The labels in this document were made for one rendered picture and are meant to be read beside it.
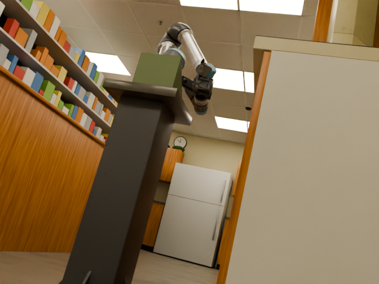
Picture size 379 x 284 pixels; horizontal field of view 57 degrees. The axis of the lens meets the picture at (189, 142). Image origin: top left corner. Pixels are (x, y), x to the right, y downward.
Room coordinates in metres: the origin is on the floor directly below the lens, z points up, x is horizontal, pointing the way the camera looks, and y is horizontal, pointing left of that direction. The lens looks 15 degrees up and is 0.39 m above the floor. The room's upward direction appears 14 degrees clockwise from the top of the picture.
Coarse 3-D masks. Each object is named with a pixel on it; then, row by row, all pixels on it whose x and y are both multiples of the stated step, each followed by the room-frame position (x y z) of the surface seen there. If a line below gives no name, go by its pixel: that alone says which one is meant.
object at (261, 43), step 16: (256, 48) 0.81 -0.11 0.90; (272, 48) 0.80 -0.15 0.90; (288, 48) 0.79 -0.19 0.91; (304, 48) 0.78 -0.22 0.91; (320, 48) 0.77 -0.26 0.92; (336, 48) 0.76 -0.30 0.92; (352, 48) 0.76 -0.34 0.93; (368, 48) 0.75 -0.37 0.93; (256, 64) 0.89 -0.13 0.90; (256, 80) 0.98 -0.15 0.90
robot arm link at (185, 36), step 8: (176, 24) 1.79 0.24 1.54; (184, 24) 1.78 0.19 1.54; (176, 32) 1.79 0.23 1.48; (184, 32) 1.76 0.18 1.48; (192, 32) 1.78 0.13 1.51; (184, 40) 1.75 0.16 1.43; (192, 40) 1.74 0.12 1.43; (184, 48) 1.77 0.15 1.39; (192, 48) 1.72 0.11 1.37; (192, 56) 1.72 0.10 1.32; (200, 56) 1.70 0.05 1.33; (192, 64) 1.74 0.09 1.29; (208, 64) 1.66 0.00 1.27; (208, 72) 1.65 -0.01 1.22; (216, 72) 1.68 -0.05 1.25
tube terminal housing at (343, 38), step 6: (336, 36) 1.74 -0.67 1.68; (342, 36) 1.73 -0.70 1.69; (348, 36) 1.73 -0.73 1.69; (354, 36) 1.73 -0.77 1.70; (330, 42) 1.79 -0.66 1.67; (336, 42) 1.74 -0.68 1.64; (342, 42) 1.73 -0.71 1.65; (348, 42) 1.73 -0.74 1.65; (354, 42) 1.73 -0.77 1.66; (360, 42) 1.76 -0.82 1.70
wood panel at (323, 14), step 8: (320, 0) 2.13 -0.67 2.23; (328, 0) 2.11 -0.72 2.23; (320, 8) 2.12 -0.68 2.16; (328, 8) 2.11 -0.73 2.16; (320, 16) 2.12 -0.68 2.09; (328, 16) 2.11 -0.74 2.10; (376, 16) 2.03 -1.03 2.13; (320, 24) 2.12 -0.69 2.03; (328, 24) 2.11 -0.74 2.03; (376, 24) 2.03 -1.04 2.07; (320, 32) 2.12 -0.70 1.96; (376, 32) 2.03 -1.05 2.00; (312, 40) 2.13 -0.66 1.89; (320, 40) 2.12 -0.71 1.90; (376, 40) 2.03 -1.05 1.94
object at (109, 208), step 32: (128, 96) 1.40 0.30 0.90; (128, 128) 1.39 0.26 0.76; (160, 128) 1.40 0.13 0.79; (128, 160) 1.38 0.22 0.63; (160, 160) 1.50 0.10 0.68; (96, 192) 1.40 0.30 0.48; (128, 192) 1.37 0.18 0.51; (96, 224) 1.39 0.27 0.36; (128, 224) 1.36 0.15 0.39; (96, 256) 1.38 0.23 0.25; (128, 256) 1.43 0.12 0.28
